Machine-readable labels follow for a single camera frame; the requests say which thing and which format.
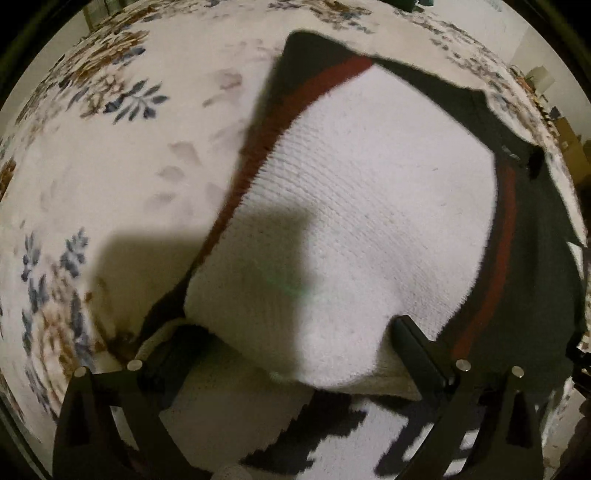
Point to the brown cardboard box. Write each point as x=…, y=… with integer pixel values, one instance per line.
x=570, y=138

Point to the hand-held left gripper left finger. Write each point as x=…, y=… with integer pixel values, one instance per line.
x=148, y=417

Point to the pale storage box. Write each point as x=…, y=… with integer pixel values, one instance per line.
x=541, y=78

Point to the floral printed bed sheet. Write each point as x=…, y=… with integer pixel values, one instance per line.
x=115, y=184

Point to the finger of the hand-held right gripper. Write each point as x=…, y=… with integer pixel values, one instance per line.
x=581, y=364

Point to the white knitted sweater dark trim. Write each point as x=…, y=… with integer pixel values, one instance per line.
x=369, y=207

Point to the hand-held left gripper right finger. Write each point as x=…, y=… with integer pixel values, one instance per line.
x=418, y=346

